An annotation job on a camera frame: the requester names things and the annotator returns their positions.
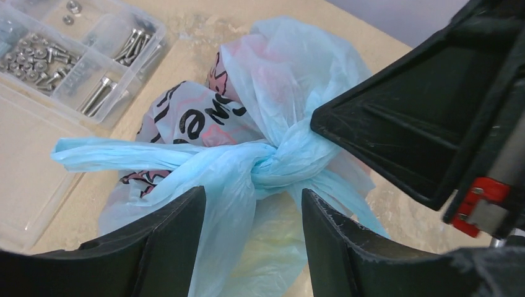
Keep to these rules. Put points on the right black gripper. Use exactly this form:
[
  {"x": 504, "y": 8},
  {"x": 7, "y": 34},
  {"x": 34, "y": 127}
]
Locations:
[{"x": 446, "y": 117}]

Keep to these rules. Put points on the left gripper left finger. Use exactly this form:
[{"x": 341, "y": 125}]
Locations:
[{"x": 152, "y": 256}]

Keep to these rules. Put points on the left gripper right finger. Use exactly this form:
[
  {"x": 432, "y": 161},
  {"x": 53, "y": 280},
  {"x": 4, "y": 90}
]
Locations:
[{"x": 348, "y": 259}]

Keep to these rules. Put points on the light blue plastic bag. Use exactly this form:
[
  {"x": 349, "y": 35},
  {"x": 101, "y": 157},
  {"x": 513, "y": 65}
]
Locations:
[{"x": 246, "y": 138}]

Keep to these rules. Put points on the clear screw organizer box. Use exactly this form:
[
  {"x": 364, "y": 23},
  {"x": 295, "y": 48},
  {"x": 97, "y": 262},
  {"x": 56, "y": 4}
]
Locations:
[{"x": 68, "y": 69}]

